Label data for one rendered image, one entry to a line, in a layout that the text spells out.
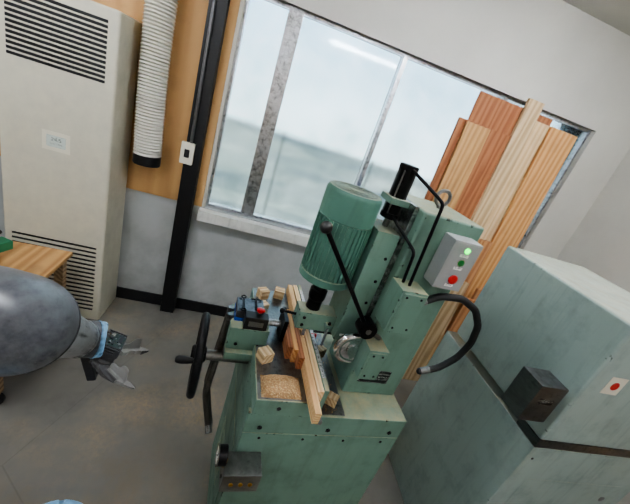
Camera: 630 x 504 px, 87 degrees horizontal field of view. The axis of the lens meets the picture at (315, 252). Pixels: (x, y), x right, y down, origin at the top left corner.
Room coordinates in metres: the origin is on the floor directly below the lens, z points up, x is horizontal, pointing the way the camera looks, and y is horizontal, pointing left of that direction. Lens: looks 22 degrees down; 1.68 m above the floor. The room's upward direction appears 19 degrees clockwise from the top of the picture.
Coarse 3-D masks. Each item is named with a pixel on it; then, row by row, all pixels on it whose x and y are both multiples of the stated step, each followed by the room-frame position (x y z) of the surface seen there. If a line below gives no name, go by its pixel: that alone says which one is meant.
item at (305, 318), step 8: (296, 304) 1.01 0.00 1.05; (304, 304) 1.01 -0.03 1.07; (296, 312) 0.99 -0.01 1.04; (304, 312) 0.96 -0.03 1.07; (312, 312) 0.97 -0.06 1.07; (320, 312) 0.99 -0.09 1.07; (328, 312) 1.01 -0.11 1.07; (296, 320) 0.96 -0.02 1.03; (304, 320) 0.96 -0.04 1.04; (312, 320) 0.97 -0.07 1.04; (320, 320) 0.98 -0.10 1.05; (328, 320) 0.99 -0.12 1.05; (304, 328) 0.97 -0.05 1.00; (312, 328) 0.97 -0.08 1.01; (320, 328) 0.98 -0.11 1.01
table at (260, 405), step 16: (256, 288) 1.28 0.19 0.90; (272, 304) 1.20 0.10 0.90; (272, 336) 1.00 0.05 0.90; (224, 352) 0.88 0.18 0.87; (240, 352) 0.90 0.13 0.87; (256, 352) 0.89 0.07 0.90; (256, 368) 0.82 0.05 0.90; (272, 368) 0.85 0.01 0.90; (288, 368) 0.87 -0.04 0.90; (256, 384) 0.76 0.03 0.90; (256, 400) 0.71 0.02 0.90; (272, 400) 0.73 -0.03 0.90; (288, 400) 0.74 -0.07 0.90; (304, 400) 0.76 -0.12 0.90; (304, 416) 0.76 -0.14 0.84
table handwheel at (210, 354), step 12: (204, 312) 0.96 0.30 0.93; (204, 324) 0.88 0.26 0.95; (204, 336) 0.84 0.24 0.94; (192, 348) 0.88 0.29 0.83; (204, 348) 0.81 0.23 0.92; (204, 360) 0.88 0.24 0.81; (216, 360) 0.90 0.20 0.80; (228, 360) 0.91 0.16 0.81; (240, 360) 0.92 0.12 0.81; (192, 372) 0.77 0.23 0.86; (192, 384) 0.76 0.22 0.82; (192, 396) 0.77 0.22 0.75
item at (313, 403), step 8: (288, 288) 1.31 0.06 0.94; (288, 296) 1.27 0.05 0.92; (288, 304) 1.24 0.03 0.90; (304, 344) 0.97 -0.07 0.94; (304, 352) 0.92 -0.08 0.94; (304, 360) 0.89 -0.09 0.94; (304, 368) 0.86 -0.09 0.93; (304, 376) 0.84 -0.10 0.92; (312, 376) 0.83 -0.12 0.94; (304, 384) 0.82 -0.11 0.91; (312, 384) 0.79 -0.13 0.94; (312, 392) 0.76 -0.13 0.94; (312, 400) 0.74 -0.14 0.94; (312, 408) 0.72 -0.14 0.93; (320, 408) 0.72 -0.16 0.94; (312, 416) 0.70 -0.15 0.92; (320, 416) 0.70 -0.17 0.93
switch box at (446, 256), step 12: (444, 240) 0.97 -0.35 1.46; (456, 240) 0.93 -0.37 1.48; (468, 240) 0.97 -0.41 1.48; (444, 252) 0.95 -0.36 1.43; (456, 252) 0.93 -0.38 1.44; (480, 252) 0.96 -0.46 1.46; (432, 264) 0.97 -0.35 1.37; (444, 264) 0.93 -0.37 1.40; (456, 264) 0.94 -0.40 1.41; (468, 264) 0.95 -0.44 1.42; (432, 276) 0.95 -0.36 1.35; (444, 276) 0.93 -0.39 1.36; (444, 288) 0.94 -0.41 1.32; (456, 288) 0.95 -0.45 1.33
